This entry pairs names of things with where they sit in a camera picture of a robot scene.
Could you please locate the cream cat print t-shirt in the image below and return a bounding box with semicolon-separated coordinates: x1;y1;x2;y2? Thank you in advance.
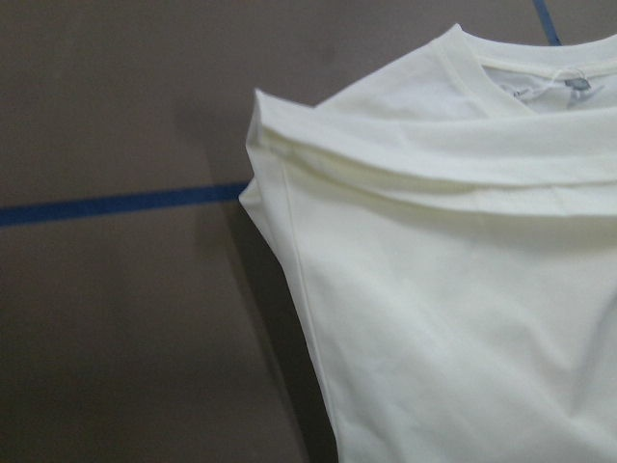
239;26;616;462

